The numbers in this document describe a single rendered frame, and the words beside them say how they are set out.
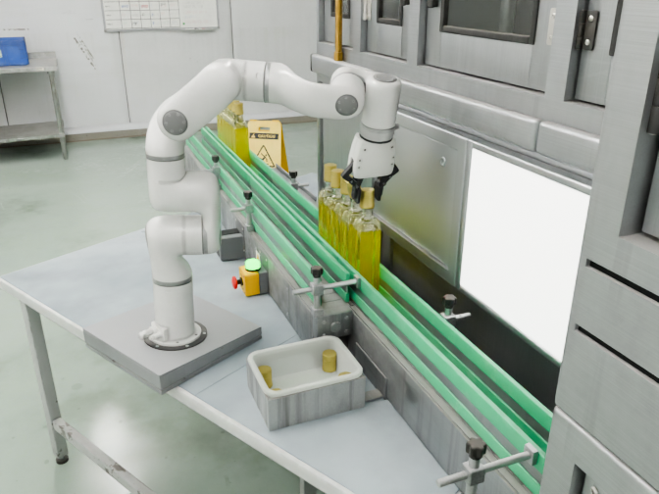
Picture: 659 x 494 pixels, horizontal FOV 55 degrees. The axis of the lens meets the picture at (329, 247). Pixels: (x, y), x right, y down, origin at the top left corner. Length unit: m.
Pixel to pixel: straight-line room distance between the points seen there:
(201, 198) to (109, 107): 5.91
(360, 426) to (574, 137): 0.72
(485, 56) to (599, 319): 0.85
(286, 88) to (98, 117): 6.07
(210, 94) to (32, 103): 6.06
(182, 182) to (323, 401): 0.57
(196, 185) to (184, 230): 0.11
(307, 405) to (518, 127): 0.70
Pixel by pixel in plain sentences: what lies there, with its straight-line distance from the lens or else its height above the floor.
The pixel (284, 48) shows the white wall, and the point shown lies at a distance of 7.62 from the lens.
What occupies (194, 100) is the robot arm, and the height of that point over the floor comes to 1.40.
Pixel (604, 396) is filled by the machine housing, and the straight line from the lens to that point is 0.61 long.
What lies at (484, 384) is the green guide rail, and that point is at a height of 0.91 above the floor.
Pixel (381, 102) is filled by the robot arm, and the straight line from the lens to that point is 1.35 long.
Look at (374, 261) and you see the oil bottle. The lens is 1.54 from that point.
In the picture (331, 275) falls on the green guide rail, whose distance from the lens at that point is 1.63.
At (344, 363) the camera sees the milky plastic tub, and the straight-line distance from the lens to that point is 1.46.
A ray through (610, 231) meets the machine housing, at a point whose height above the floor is 1.43.
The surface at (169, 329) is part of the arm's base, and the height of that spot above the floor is 0.84.
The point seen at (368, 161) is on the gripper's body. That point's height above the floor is 1.24.
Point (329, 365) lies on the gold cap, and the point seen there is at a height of 0.79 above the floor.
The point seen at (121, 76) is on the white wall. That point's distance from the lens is 7.29.
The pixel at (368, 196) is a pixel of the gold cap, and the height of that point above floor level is 1.15.
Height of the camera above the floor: 1.62
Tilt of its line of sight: 23 degrees down
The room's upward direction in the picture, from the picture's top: straight up
